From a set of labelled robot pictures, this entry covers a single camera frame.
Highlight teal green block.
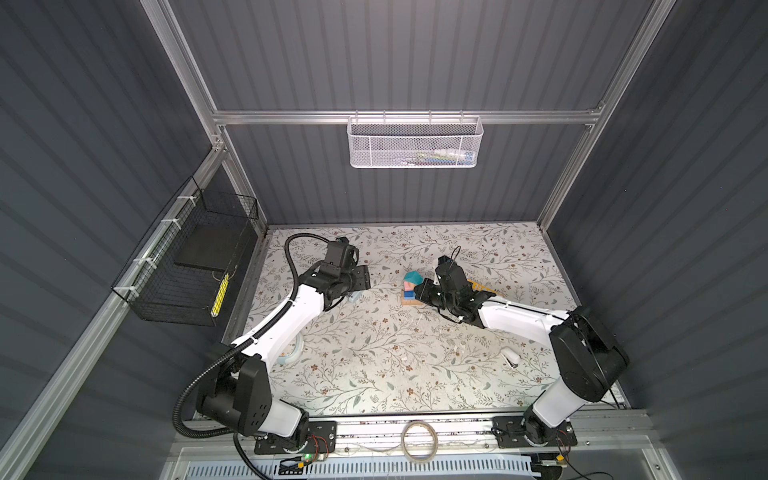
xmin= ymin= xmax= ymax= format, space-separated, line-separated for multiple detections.
xmin=404 ymin=271 xmax=424 ymax=286

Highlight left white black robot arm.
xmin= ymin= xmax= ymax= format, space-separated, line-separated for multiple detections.
xmin=195 ymin=233 xmax=370 ymax=450

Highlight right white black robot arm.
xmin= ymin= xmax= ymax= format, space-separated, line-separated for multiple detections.
xmin=405 ymin=256 xmax=630 ymax=447

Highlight yellow calculator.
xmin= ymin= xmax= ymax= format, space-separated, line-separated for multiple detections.
xmin=470 ymin=281 xmax=497 ymax=295

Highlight round white clock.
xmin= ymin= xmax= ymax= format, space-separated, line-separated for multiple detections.
xmin=278 ymin=333 xmax=304 ymax=366

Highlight small white device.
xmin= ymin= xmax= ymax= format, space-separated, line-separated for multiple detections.
xmin=500 ymin=347 xmax=521 ymax=368

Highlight markers in white basket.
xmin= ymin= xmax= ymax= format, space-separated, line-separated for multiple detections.
xmin=398 ymin=149 xmax=476 ymax=168

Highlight yellow marker pen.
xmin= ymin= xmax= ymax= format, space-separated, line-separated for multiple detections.
xmin=210 ymin=273 xmax=230 ymax=318

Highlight black pad in basket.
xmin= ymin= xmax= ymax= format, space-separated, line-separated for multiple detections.
xmin=174 ymin=225 xmax=249 ymax=273

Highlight clear tape roll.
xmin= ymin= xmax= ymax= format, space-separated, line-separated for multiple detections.
xmin=400 ymin=420 xmax=439 ymax=464

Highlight white wire mesh basket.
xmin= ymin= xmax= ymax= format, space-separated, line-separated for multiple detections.
xmin=346 ymin=115 xmax=484 ymax=169

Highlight black wire basket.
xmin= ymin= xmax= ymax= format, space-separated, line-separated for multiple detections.
xmin=112 ymin=181 xmax=260 ymax=327

